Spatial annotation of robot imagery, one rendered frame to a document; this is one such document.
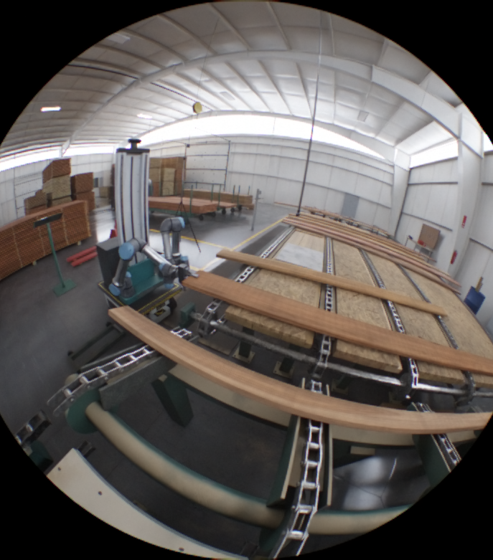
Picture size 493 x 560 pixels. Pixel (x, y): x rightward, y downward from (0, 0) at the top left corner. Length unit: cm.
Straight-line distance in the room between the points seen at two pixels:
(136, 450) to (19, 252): 511
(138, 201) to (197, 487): 201
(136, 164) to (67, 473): 200
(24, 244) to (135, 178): 394
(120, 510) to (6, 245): 526
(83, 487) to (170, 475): 22
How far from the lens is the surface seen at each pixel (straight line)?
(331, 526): 64
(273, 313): 102
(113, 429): 63
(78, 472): 56
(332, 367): 103
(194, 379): 80
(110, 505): 52
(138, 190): 198
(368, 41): 725
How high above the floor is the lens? 150
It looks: 30 degrees down
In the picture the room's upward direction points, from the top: 8 degrees clockwise
